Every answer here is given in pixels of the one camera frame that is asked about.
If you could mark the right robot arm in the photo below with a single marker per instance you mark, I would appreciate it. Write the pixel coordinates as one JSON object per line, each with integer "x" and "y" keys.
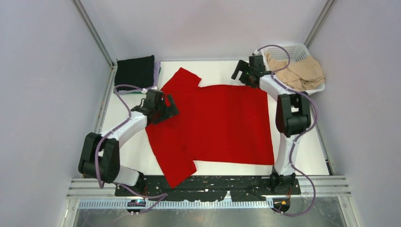
{"x": 292, "y": 119}

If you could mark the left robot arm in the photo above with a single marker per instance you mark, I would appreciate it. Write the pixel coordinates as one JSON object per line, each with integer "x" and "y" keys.
{"x": 100, "y": 156}

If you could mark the white slotted cable duct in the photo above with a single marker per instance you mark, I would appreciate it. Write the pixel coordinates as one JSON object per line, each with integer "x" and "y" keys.
{"x": 144, "y": 204}

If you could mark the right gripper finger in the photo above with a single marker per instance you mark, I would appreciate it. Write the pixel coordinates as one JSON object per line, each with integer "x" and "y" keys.
{"x": 244, "y": 79}
{"x": 242, "y": 66}

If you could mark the left corner aluminium post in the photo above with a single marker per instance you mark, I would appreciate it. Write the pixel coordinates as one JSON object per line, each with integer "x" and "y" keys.
{"x": 90, "y": 19}

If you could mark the aluminium frame rail front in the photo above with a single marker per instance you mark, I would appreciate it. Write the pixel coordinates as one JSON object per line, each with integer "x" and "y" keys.
{"x": 320, "y": 186}

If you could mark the folded black t-shirt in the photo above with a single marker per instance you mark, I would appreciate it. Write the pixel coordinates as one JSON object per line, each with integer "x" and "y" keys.
{"x": 138, "y": 72}

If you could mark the folded green t-shirt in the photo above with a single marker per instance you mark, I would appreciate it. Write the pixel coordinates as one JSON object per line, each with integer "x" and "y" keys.
{"x": 142, "y": 90}

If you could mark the white plastic laundry basket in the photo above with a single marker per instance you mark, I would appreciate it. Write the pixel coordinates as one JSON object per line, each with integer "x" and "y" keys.
{"x": 289, "y": 52}

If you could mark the red t-shirt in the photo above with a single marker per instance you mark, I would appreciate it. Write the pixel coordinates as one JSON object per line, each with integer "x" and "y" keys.
{"x": 218, "y": 123}

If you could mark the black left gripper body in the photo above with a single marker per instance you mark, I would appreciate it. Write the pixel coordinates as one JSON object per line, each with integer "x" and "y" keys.
{"x": 161, "y": 110}

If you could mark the corner aluminium post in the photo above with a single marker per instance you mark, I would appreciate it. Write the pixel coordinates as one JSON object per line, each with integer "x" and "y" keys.
{"x": 90, "y": 19}
{"x": 324, "y": 13}

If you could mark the right corner aluminium post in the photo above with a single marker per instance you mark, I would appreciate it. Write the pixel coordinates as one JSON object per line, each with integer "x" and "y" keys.
{"x": 324, "y": 13}

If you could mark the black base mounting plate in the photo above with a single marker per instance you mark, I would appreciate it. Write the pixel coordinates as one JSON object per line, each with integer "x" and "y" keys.
{"x": 214, "y": 188}

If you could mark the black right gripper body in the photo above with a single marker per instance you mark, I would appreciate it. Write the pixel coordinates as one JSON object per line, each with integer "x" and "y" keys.
{"x": 251, "y": 73}

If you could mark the folded lavender t-shirt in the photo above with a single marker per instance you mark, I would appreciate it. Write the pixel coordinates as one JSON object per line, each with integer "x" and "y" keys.
{"x": 130, "y": 87}

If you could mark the beige t-shirt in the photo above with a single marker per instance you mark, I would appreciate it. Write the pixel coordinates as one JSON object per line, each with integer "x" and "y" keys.
{"x": 306, "y": 74}

